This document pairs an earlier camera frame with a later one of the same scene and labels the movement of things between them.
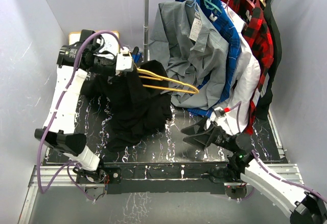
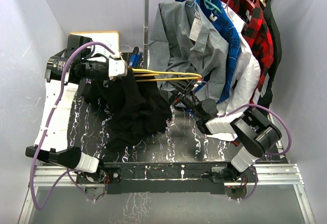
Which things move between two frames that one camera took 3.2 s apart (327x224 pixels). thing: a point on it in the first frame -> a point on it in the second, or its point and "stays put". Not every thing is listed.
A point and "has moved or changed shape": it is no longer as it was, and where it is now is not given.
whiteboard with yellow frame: x=110 y=42 stays put
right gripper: x=201 y=140 -> x=182 y=90
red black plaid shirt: x=257 y=21 stays put
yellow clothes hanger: x=160 y=78 has moved or changed shape
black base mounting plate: x=136 y=177 stays put
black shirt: x=131 y=106 has moved or changed shape
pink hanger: x=226 y=6 stays put
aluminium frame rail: x=64 y=175 stays put
